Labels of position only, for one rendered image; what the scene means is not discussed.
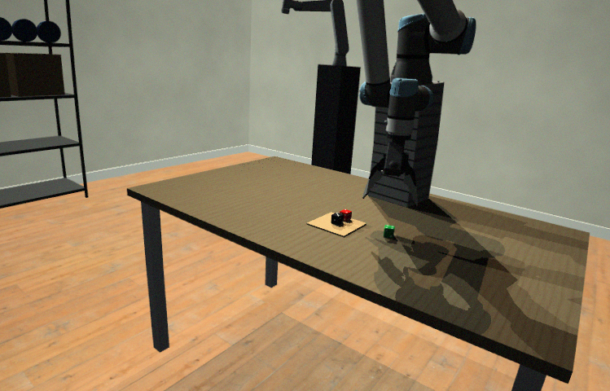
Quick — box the green die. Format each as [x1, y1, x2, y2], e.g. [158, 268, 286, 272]
[384, 225, 395, 238]

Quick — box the red die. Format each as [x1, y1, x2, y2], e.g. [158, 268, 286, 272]
[340, 209, 352, 222]

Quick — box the tan mat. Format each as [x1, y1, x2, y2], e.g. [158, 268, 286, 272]
[307, 213, 366, 237]

